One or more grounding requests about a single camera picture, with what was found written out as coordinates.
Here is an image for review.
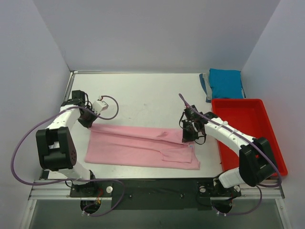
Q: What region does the pink t shirt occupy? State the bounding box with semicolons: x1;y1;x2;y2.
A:
84;124;200;170

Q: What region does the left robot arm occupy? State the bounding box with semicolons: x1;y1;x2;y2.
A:
36;90;108;197

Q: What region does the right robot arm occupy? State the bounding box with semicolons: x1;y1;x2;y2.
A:
180;104;280;195

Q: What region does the folded blue grey t shirt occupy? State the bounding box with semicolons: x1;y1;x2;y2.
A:
199;73;212;103

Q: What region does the folded teal t shirt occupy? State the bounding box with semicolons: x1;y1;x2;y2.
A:
209;69;244;99

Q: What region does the red plastic tray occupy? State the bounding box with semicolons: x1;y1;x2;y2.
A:
212;99;288;176

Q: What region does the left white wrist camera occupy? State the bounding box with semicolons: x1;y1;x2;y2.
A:
92;96;108;115

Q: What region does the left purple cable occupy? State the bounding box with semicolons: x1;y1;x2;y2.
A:
10;95;125;217

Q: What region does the aluminium frame rail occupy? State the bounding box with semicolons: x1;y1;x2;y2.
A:
29;183;285;200

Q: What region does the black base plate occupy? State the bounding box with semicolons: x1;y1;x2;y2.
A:
69;178;241;213

